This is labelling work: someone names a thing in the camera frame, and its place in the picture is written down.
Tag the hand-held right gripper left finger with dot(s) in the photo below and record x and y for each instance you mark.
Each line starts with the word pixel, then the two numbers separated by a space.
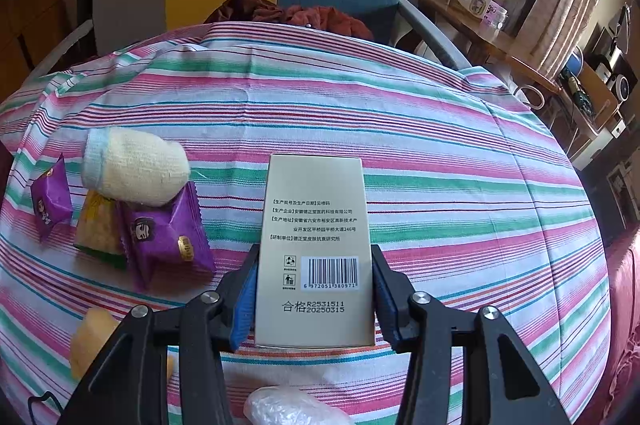
pixel 245 305

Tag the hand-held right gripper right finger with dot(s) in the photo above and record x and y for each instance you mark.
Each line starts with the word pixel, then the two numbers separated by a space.
pixel 387 305

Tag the purple snack packet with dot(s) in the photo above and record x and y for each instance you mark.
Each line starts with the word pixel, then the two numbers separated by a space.
pixel 50 200
pixel 160 235

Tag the beige cardboard box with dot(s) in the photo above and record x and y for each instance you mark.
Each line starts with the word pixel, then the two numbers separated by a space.
pixel 315 205

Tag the yellow sponge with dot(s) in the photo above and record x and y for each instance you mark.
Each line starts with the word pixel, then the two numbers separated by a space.
pixel 90 335

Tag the clear plastic wrapped item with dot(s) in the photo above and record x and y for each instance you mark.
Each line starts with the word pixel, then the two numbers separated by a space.
pixel 295 407

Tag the striped tablecloth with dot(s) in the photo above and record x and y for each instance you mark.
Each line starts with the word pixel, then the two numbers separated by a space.
pixel 425 155

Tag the green yellow snack packet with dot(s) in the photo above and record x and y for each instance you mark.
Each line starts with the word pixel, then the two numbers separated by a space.
pixel 97 230

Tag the cream knitted sock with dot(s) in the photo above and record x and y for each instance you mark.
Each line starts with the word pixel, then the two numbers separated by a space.
pixel 135 165

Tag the red blanket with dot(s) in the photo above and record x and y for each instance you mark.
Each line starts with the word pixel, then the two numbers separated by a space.
pixel 625 330

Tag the wooden side table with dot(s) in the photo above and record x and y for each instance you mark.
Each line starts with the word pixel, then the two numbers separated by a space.
pixel 475 30

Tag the dark red cloth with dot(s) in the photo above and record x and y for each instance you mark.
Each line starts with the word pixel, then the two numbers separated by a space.
pixel 325 22

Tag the brown cardboard box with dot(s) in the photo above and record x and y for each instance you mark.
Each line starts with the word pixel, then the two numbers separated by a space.
pixel 597 95

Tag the small clear jar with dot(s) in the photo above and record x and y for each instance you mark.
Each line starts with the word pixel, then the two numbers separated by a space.
pixel 495 16

